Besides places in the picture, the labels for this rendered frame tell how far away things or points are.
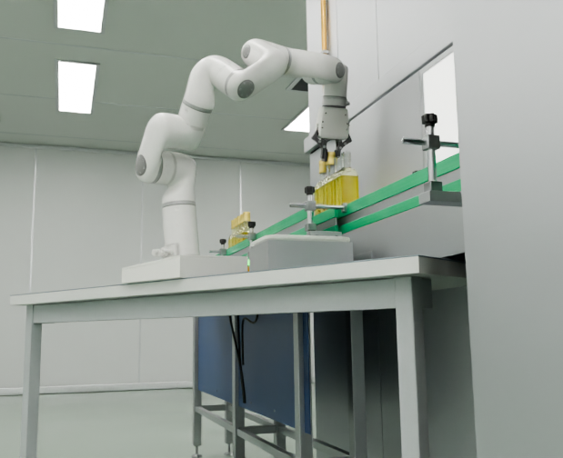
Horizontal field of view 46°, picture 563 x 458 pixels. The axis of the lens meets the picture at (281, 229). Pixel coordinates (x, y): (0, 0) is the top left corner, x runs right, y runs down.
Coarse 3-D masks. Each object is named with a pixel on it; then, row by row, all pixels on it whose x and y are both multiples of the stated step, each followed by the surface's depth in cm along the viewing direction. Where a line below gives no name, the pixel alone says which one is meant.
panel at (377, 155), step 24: (384, 96) 202; (408, 96) 187; (360, 120) 218; (384, 120) 202; (408, 120) 187; (360, 144) 217; (384, 144) 201; (408, 144) 186; (360, 168) 217; (384, 168) 200; (408, 168) 186; (360, 192) 216
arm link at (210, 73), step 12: (204, 60) 179; (216, 60) 179; (228, 60) 179; (192, 72) 178; (204, 72) 178; (216, 72) 177; (228, 72) 174; (192, 84) 177; (204, 84) 178; (216, 84) 178; (192, 96) 176; (204, 96) 177; (204, 108) 178
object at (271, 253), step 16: (272, 240) 157; (288, 240) 158; (256, 256) 165; (272, 256) 157; (288, 256) 158; (304, 256) 159; (320, 256) 160; (336, 256) 162; (352, 256) 163; (368, 256) 166
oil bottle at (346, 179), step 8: (344, 168) 196; (352, 168) 197; (336, 176) 198; (344, 176) 194; (352, 176) 195; (336, 184) 198; (344, 184) 194; (352, 184) 195; (336, 192) 198; (344, 192) 194; (352, 192) 194; (336, 200) 198; (344, 200) 193; (352, 200) 194
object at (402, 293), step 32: (288, 288) 150; (320, 288) 144; (352, 288) 138; (384, 288) 133; (416, 288) 130; (32, 320) 224; (64, 320) 211; (96, 320) 199; (416, 320) 128; (32, 352) 222; (416, 352) 127; (32, 384) 221; (416, 384) 126; (32, 416) 220; (416, 416) 125; (32, 448) 219; (416, 448) 124
